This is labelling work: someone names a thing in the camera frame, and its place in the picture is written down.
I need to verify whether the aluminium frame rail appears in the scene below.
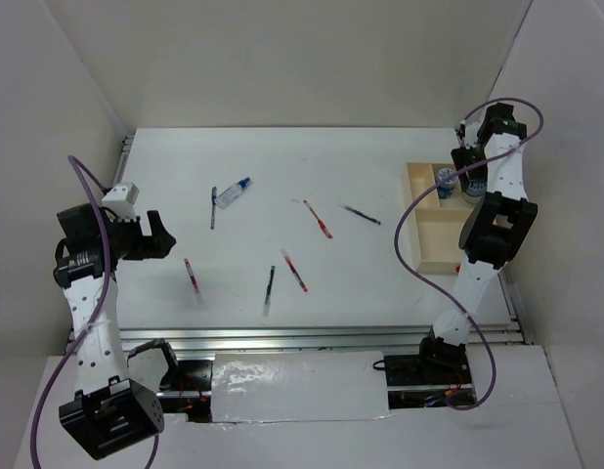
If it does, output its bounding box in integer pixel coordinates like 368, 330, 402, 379
63, 325, 528, 354

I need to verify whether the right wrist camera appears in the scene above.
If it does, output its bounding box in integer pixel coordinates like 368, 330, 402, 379
454, 120, 482, 149

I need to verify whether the red capped pen upper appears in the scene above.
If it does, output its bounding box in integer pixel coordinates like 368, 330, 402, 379
292, 198, 333, 239

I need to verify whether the blue white jar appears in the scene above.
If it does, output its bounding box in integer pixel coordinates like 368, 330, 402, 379
462, 179, 487, 205
436, 167, 459, 200

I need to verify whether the clear spray bottle blue cap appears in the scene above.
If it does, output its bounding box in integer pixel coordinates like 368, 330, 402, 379
214, 177, 252, 209

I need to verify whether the beige compartment tray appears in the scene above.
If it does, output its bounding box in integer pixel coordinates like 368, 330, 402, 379
402, 162, 475, 276

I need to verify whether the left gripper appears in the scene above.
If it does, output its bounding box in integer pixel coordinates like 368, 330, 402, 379
98, 210, 176, 261

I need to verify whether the green pen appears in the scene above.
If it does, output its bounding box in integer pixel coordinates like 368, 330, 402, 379
262, 265, 276, 317

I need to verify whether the purple cable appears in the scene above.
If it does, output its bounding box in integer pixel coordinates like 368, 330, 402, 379
29, 154, 161, 469
395, 96, 546, 412

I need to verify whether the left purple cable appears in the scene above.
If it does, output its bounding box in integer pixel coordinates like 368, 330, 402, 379
29, 154, 161, 469

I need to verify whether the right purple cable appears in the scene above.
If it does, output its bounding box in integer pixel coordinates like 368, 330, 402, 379
395, 96, 546, 412

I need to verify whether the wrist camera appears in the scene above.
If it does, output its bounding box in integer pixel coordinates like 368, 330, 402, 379
454, 120, 482, 149
102, 183, 139, 220

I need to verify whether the white front panel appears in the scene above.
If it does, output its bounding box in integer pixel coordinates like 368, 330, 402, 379
211, 352, 390, 423

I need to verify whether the purple pen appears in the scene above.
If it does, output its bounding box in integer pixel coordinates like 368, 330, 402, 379
338, 203, 382, 226

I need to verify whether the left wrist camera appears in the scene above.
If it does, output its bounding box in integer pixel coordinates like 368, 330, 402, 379
102, 183, 139, 220

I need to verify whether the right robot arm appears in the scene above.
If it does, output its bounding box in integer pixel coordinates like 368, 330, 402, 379
415, 98, 538, 383

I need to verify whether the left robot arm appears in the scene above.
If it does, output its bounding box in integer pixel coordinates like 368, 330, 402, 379
53, 203, 182, 460

